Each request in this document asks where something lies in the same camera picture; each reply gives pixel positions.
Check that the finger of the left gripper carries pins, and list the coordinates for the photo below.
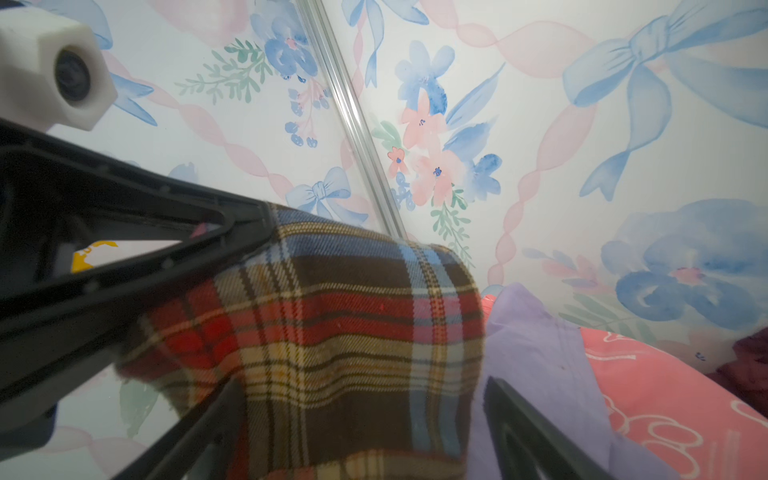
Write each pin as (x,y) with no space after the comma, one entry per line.
(87,244)

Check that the maroon cloth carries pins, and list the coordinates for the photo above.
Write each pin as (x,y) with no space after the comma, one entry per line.
(746,376)

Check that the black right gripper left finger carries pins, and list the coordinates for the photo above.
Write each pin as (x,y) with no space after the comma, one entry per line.
(201,445)

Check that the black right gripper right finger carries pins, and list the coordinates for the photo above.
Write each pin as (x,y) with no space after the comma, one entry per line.
(527,445)

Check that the pink patterned cloth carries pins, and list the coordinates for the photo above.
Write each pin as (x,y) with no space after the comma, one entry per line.
(698,428)

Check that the aluminium corner post left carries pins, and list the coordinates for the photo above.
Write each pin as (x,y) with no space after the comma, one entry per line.
(330,58)

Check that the plaid tartan cloth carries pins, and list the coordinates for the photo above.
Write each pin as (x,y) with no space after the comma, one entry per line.
(358,353)

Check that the lavender purple cloth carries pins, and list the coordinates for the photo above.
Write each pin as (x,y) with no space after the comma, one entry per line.
(544,360)

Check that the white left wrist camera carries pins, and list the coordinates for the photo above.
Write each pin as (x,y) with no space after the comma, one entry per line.
(52,70)

